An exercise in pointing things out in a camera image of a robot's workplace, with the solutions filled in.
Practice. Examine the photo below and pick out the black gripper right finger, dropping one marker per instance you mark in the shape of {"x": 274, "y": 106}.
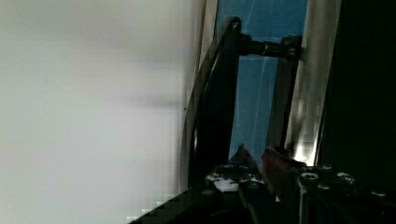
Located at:
{"x": 323, "y": 195}

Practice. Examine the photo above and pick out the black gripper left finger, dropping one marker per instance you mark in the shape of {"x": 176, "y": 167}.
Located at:
{"x": 240, "y": 168}

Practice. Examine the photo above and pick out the black toaster oven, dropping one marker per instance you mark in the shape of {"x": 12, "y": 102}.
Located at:
{"x": 359, "y": 126}

